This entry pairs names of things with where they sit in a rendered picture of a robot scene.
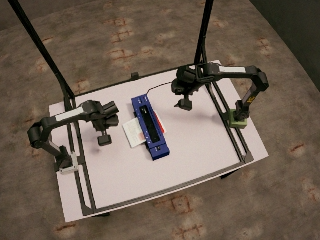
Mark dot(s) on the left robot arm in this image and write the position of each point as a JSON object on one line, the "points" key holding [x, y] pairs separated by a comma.
{"points": [[214, 72]]}

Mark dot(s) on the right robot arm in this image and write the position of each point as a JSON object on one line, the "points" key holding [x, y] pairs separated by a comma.
{"points": [[88, 111]]}

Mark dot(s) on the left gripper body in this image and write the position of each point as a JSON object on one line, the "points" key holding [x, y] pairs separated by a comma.
{"points": [[185, 103]]}

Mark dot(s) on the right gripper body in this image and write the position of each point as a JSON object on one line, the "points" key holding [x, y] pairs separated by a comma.
{"points": [[105, 139]]}

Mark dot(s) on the white printed sheet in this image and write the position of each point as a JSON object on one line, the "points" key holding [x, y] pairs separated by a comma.
{"points": [[134, 131]]}

